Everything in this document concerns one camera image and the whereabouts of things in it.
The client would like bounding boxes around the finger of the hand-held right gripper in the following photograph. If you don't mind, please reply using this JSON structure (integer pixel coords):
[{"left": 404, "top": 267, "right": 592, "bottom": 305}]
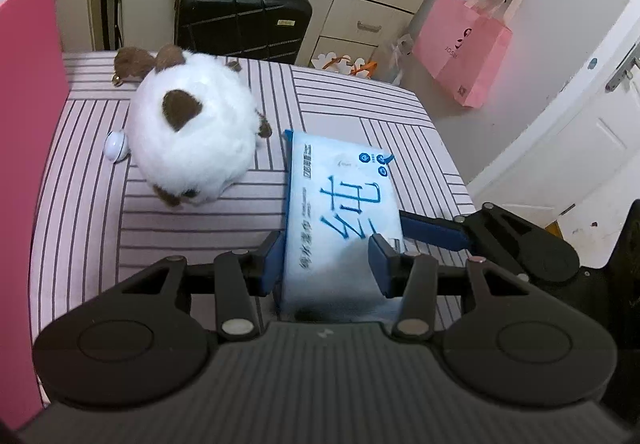
[{"left": 397, "top": 203, "right": 531, "bottom": 259}]

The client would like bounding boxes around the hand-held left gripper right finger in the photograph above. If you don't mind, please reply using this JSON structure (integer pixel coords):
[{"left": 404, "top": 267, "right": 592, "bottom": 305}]
[{"left": 367, "top": 233, "right": 548, "bottom": 341}]

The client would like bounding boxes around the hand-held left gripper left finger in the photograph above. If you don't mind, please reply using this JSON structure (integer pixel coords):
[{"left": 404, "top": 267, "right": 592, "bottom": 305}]
[{"left": 117, "top": 230, "right": 286, "bottom": 341}]

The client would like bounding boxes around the white wet wipes pack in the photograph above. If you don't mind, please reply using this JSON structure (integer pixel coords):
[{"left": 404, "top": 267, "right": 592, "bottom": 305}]
[{"left": 279, "top": 129, "right": 406, "bottom": 322}]

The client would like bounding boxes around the pink storage box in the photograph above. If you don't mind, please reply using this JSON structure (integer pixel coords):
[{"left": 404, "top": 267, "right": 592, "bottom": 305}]
[{"left": 0, "top": 0, "right": 71, "bottom": 432}]

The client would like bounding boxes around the white door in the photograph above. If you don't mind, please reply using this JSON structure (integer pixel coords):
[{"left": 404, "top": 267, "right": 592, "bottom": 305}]
[{"left": 465, "top": 0, "right": 640, "bottom": 269}]

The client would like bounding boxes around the white brown plush cat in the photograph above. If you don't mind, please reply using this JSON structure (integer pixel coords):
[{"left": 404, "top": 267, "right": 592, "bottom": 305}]
[{"left": 125, "top": 46, "right": 273, "bottom": 207}]

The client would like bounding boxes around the clear plastic wrapper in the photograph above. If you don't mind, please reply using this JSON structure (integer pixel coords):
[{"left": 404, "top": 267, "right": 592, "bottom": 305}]
[{"left": 390, "top": 32, "right": 415, "bottom": 85}]

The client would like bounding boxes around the pink paper bag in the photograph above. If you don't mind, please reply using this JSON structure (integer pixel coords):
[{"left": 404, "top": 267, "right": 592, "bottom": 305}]
[{"left": 411, "top": 0, "right": 526, "bottom": 108}]

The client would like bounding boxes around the floral gift bag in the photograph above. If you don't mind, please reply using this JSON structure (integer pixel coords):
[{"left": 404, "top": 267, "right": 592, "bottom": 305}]
[{"left": 310, "top": 51, "right": 377, "bottom": 78}]

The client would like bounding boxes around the small white ball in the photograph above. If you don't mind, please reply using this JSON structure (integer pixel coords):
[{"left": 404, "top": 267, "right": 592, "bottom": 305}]
[{"left": 104, "top": 129, "right": 132, "bottom": 159}]

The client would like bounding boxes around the black suitcase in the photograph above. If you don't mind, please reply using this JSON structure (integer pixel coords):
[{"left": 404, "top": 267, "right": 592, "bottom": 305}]
[{"left": 174, "top": 0, "right": 313, "bottom": 65}]

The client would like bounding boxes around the silver door handle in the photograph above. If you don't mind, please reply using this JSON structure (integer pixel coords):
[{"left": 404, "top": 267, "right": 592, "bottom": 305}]
[{"left": 605, "top": 44, "right": 640, "bottom": 92}]

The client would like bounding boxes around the brown plush keychain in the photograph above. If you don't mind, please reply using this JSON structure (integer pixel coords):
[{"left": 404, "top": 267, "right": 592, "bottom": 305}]
[{"left": 113, "top": 46, "right": 156, "bottom": 87}]

